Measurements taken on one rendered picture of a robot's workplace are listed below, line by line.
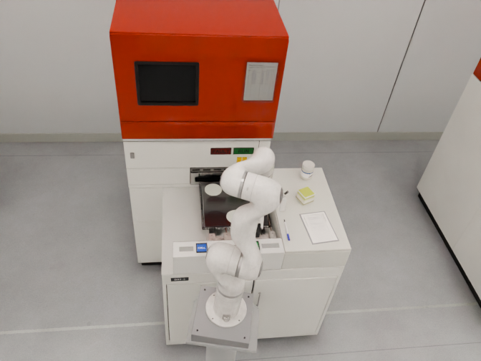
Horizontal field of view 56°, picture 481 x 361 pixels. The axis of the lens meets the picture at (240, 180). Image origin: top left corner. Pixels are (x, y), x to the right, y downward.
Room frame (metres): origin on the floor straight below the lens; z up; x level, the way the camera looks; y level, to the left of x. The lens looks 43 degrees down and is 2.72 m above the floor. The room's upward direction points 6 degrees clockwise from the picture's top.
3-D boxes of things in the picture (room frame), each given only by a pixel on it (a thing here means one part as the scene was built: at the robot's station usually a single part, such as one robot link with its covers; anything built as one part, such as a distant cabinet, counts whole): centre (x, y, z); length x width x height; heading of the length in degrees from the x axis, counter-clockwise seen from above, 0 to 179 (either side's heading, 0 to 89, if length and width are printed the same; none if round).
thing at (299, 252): (1.74, -0.37, 0.89); 0.62 x 0.35 x 0.14; 11
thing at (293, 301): (1.68, -0.07, 0.41); 0.97 x 0.64 x 0.82; 101
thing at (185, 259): (1.40, 0.02, 0.89); 0.55 x 0.09 x 0.14; 101
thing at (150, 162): (1.95, 0.26, 1.02); 0.82 x 0.03 x 0.40; 101
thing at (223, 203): (1.77, 0.02, 0.90); 0.34 x 0.34 x 0.01; 11
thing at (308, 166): (1.99, -0.38, 1.01); 0.07 x 0.07 x 0.10
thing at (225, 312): (1.11, 0.00, 0.96); 0.19 x 0.19 x 0.18
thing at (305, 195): (1.78, -0.37, 1.00); 0.07 x 0.07 x 0.07; 35
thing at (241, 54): (2.26, 0.32, 1.52); 0.81 x 0.75 x 0.59; 101
